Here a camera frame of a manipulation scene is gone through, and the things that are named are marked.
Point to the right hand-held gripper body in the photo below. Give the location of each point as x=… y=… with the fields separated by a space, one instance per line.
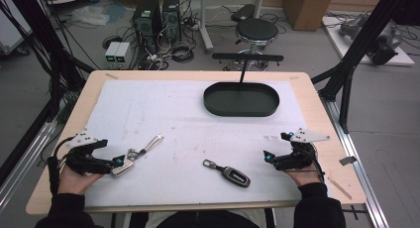
x=295 y=158

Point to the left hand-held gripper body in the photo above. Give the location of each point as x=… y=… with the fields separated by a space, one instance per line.
x=84 y=162

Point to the silver car key with keyring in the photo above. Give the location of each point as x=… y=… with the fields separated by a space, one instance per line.
x=124 y=167

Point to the person's right hand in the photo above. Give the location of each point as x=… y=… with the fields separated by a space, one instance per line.
x=305 y=176

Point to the person's left hand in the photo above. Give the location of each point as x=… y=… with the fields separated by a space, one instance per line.
x=74 y=181

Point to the black car key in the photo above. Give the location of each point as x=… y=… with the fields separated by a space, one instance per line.
x=234 y=176

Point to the small grey metal piece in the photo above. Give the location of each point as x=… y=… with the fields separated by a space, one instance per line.
x=347 y=160

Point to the thin wooden strip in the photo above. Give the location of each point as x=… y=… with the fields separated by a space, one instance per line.
x=339 y=188

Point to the black oval tray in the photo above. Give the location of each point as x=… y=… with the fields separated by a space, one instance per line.
x=241 y=100

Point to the white table mat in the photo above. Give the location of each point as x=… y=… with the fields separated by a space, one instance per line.
x=185 y=132

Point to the black T-shaped stand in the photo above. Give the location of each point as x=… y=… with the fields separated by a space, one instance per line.
x=246 y=57

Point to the person's torso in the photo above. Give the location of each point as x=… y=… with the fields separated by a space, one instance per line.
x=204 y=220

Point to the white bench power supply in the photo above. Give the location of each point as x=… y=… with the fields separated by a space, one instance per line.
x=123 y=53
x=111 y=53

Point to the white floor board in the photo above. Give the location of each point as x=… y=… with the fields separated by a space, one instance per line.
x=336 y=39

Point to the black round stool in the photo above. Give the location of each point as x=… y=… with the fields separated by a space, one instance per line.
x=257 y=29

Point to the clear plastic bag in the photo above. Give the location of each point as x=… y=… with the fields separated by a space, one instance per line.
x=89 y=16

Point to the large black computer tower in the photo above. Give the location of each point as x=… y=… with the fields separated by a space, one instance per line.
x=147 y=23

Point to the brown cardboard box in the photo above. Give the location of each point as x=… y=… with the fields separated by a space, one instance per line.
x=307 y=8

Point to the grey desk leg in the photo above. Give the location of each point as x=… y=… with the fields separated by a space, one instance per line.
x=205 y=29

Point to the grey machine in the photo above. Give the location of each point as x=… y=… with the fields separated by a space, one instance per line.
x=383 y=39

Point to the slim black computer tower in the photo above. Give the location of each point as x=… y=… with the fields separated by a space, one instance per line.
x=171 y=18

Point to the aluminium rail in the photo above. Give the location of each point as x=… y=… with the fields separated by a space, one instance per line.
x=23 y=162
x=360 y=175

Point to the black frame strut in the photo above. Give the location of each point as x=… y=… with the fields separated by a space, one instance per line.
x=43 y=33
x=360 y=39

